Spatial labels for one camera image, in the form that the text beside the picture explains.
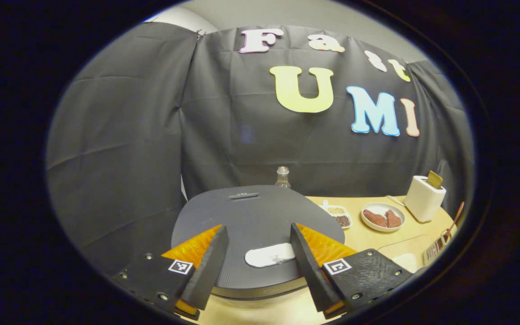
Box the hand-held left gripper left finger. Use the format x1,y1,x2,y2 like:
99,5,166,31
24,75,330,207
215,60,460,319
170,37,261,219
112,224,230,322

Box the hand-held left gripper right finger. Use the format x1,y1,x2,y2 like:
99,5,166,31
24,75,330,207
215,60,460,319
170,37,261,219
289,223,414,320

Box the black silver rice cooker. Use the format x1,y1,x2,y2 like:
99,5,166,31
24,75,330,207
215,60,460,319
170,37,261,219
171,185,346,299

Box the clear plastic rice box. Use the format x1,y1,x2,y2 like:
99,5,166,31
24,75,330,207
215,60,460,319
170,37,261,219
376,234,434,274

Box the white divided bean dish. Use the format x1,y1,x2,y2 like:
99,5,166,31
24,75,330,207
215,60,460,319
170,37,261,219
319,200,353,230

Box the white round plate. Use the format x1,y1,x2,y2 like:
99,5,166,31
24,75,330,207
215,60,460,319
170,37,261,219
361,202,406,233

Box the small clear glass bottle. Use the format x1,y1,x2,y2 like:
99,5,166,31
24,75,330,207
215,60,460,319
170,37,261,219
274,166,292,189

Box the white toaster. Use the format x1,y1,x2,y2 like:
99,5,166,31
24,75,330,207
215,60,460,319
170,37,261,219
404,175,447,223

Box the brown toast slice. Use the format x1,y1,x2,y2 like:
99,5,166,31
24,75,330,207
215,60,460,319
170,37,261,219
425,170,444,190

